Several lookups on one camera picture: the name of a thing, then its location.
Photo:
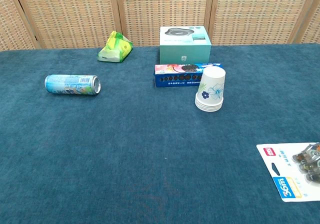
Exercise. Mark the light blue drink can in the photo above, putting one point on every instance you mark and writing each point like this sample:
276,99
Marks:
70,84

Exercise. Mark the woven wood screen panel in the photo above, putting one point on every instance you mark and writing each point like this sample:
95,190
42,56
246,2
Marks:
10,21
315,16
260,11
162,4
72,14

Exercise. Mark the teal white product box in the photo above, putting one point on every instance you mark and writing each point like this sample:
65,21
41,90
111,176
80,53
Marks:
185,51

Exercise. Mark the tape rolls blister card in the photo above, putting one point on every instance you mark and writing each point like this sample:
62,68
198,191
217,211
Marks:
282,164

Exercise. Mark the green yellow tissue pack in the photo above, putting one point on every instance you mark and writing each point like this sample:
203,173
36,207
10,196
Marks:
113,49

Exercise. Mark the blue cookie box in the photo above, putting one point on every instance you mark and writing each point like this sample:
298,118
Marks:
175,80

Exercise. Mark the blue plush tablecloth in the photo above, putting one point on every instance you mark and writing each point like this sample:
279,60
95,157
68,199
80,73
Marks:
150,146

